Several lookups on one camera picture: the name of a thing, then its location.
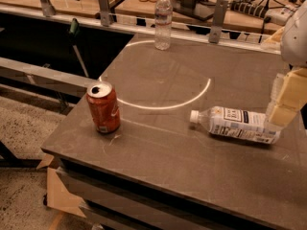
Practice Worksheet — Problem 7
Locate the green handled tool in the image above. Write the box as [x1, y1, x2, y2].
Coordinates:
[68, 17, 90, 79]

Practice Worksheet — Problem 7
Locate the orange soda can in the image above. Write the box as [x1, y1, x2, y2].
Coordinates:
[86, 81, 120, 134]

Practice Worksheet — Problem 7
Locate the clear upright water bottle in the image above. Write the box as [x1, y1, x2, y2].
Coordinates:
[154, 0, 173, 50]

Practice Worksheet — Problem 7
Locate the metal bracket right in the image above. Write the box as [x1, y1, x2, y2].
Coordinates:
[208, 0, 228, 44]

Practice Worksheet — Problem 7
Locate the white labelled plastic bottle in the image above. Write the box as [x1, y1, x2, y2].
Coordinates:
[190, 106, 280, 145]

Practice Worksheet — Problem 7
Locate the metal rail fence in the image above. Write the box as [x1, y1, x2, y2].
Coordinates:
[0, 4, 280, 55]

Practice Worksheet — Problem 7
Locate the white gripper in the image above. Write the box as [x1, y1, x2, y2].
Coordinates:
[266, 1, 307, 127]

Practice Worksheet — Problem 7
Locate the black power strip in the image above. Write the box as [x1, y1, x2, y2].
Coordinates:
[229, 0, 296, 27]

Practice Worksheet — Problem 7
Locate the black monitor stand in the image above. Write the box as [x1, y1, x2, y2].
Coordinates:
[171, 0, 214, 21]

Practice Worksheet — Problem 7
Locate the metal bracket middle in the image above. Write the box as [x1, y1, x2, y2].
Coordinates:
[98, 0, 112, 27]

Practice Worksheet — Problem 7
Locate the metal bracket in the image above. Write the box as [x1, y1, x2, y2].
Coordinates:
[98, 0, 112, 27]
[39, 0, 56, 17]
[208, 0, 228, 44]

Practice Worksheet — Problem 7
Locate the metal bracket left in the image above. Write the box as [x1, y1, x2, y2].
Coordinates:
[39, 0, 56, 17]

